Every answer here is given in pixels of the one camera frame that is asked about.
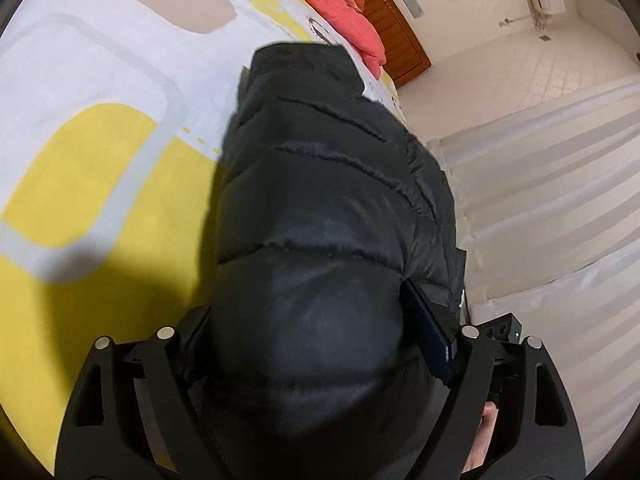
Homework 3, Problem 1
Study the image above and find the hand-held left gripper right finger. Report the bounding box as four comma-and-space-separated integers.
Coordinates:
402, 279, 586, 480

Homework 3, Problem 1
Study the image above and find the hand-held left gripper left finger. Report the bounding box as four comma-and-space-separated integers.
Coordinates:
54, 305, 236, 480

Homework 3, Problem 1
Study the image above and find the black puffer jacket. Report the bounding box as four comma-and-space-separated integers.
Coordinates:
182, 42, 468, 480

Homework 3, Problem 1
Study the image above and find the person's right hand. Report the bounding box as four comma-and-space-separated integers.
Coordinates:
462, 401, 501, 478

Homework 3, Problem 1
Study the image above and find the white sheer curtain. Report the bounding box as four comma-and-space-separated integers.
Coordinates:
407, 80, 640, 466

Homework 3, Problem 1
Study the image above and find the bed with printed sheet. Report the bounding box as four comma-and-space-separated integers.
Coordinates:
0, 0, 408, 476

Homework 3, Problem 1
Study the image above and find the wooden headboard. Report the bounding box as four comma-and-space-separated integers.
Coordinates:
350, 0, 432, 87

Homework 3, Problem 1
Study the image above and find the pink quilt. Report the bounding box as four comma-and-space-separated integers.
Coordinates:
262, 0, 386, 67

